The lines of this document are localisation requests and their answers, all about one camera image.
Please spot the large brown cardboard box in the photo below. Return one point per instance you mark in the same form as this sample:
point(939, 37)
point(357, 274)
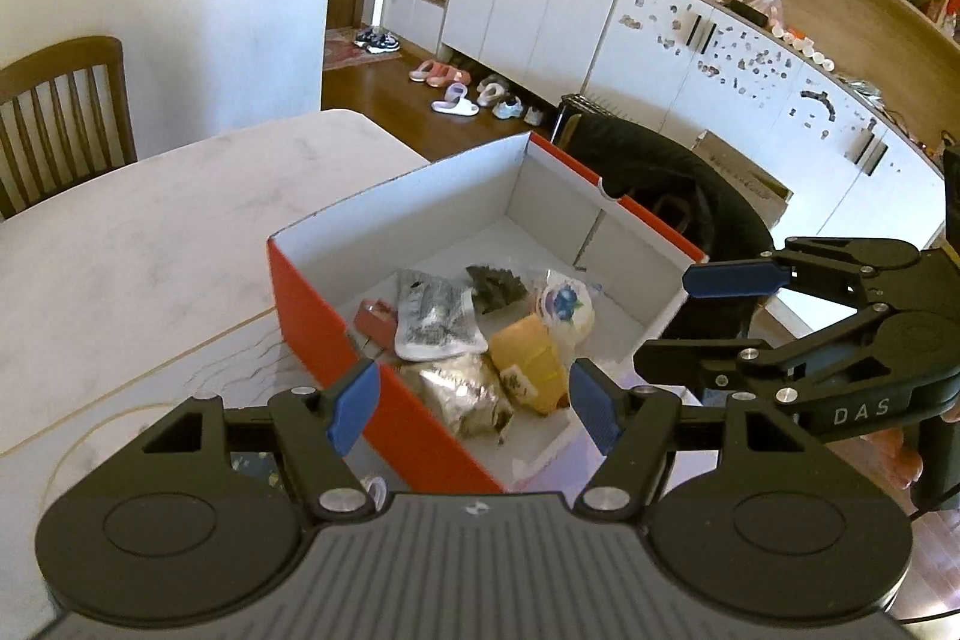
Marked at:
point(742, 171)

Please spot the dark sneakers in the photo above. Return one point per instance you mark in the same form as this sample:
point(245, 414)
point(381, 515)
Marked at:
point(376, 40)

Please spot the white grey foil packet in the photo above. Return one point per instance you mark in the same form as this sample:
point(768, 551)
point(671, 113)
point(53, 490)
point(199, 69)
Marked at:
point(439, 317)

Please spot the brown silver snack packet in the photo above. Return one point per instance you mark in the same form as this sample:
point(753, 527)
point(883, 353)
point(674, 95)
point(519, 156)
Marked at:
point(457, 396)

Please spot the pink slippers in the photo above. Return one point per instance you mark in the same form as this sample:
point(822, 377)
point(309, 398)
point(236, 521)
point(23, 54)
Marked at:
point(439, 74)

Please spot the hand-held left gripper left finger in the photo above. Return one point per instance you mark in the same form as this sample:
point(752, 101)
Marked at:
point(352, 406)

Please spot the patterned door rug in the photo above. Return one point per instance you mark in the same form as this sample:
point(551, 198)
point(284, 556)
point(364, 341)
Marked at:
point(345, 54)

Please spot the white blueberry print packet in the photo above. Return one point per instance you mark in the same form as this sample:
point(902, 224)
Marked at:
point(566, 302)

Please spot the white cabinet with stickers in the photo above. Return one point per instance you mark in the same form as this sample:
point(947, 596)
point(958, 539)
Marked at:
point(750, 85)

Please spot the small dark snack packet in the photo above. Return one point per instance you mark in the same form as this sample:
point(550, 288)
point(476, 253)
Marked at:
point(495, 287)

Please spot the white marble desktop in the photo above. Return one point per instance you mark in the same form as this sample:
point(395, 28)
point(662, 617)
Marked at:
point(150, 250)

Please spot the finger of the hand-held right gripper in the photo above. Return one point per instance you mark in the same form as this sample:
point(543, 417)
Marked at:
point(697, 364)
point(739, 278)

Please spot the white children shoes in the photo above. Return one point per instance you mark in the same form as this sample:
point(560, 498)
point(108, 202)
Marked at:
point(501, 96)

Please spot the small red packet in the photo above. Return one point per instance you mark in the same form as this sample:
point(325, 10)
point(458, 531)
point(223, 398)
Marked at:
point(376, 319)

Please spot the white slipper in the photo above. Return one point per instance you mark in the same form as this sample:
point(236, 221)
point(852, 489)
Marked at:
point(454, 104)

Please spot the person's right hand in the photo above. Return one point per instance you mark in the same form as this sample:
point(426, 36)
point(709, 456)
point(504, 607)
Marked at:
point(896, 460)

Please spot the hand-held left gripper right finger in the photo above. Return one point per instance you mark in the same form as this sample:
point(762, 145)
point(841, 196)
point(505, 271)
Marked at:
point(596, 409)

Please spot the brown wooden chair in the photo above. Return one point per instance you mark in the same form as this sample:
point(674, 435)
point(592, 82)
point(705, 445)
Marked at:
point(67, 63)

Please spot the yellow bread packet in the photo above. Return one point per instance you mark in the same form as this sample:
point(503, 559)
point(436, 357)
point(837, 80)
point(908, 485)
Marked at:
point(529, 359)

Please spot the clear plastic bag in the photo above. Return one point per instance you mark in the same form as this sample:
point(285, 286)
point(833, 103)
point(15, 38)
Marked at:
point(769, 10)

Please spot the black jacket covered chair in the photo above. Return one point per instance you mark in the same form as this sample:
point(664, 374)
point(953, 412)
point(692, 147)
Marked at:
point(675, 175)

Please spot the red cardboard box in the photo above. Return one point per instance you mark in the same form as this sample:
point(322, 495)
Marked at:
point(315, 310)

